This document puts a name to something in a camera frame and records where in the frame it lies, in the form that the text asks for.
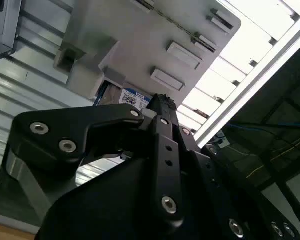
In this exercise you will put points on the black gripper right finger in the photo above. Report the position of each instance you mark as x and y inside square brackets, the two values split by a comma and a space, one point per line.
[190, 150]

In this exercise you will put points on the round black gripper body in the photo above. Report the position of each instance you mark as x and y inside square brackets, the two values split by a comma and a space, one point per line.
[115, 212]

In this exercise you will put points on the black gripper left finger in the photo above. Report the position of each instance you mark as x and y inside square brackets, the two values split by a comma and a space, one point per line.
[52, 130]

